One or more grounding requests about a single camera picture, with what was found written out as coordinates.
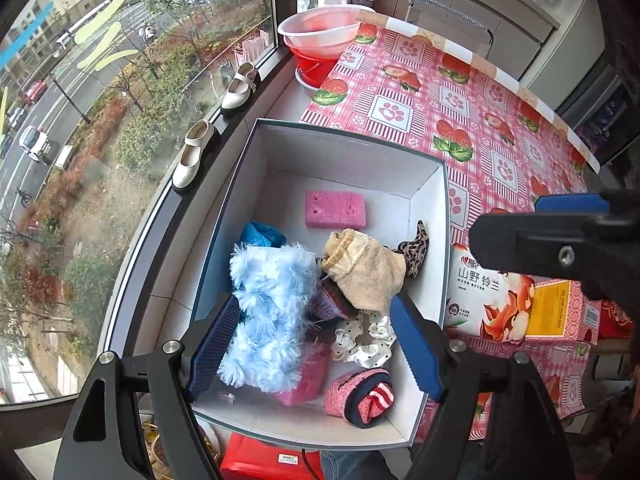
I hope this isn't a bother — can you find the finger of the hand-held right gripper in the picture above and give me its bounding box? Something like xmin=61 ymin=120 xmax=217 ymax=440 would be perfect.
xmin=534 ymin=187 xmax=640 ymax=215
xmin=469 ymin=210 xmax=640 ymax=302

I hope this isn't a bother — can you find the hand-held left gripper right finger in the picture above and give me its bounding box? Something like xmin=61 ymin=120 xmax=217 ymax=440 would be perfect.
xmin=390 ymin=294 xmax=576 ymax=480

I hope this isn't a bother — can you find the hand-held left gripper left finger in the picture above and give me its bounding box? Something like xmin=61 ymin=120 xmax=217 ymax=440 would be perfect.
xmin=52 ymin=292 xmax=241 ymax=480

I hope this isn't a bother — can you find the white dotted scrunchie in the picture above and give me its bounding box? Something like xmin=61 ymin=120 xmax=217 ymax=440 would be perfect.
xmin=330 ymin=312 xmax=397 ymax=367

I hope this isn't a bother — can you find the light blue fluffy cloth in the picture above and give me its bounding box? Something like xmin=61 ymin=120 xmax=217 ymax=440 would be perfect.
xmin=217 ymin=242 xmax=321 ymax=393

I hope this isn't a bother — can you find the pink red knitted sock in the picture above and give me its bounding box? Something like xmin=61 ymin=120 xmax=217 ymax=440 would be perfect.
xmin=323 ymin=367 xmax=396 ymax=429

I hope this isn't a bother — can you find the beige sock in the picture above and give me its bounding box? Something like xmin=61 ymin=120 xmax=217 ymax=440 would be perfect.
xmin=320 ymin=229 xmax=407 ymax=316

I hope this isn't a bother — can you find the leopard print scrunchie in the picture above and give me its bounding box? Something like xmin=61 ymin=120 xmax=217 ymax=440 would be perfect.
xmin=390 ymin=221 xmax=430 ymax=281

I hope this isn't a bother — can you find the blue crinkled cloth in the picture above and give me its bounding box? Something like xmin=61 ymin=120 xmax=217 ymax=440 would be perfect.
xmin=239 ymin=221 xmax=288 ymax=251

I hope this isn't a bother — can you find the white cardboard box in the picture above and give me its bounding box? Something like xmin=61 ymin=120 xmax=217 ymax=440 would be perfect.
xmin=190 ymin=117 xmax=451 ymax=448

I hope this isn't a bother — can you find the floral tissue pack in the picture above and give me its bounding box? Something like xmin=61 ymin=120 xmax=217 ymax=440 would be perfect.
xmin=445 ymin=242 xmax=538 ymax=343

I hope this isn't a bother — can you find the red plastic box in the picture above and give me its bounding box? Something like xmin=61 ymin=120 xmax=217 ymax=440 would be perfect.
xmin=220 ymin=432 xmax=323 ymax=480

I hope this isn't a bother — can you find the person's jeans leg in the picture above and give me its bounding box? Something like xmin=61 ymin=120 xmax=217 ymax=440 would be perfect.
xmin=320 ymin=450 xmax=416 ymax=480

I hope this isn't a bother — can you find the strawberry print tablecloth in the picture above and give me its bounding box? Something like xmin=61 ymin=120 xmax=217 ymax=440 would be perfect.
xmin=299 ymin=10 xmax=601 ymax=441

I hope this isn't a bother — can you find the white cabinet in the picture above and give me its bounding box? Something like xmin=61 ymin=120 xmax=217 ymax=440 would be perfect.
xmin=372 ymin=0 xmax=561 ymax=96

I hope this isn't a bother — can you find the grey folding chair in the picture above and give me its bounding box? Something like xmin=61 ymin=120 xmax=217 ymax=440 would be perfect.
xmin=407 ymin=0 xmax=493 ymax=58

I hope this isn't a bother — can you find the red bucket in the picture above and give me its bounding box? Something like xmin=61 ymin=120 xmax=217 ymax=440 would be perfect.
xmin=289 ymin=46 xmax=346 ymax=90

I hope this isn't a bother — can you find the translucent pink basin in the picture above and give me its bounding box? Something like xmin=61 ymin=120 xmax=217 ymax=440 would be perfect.
xmin=277 ymin=4 xmax=373 ymax=52

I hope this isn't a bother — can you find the cream strap shoe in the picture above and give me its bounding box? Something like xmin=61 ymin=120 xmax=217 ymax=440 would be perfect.
xmin=172 ymin=120 xmax=216 ymax=192
xmin=221 ymin=61 xmax=258 ymax=113

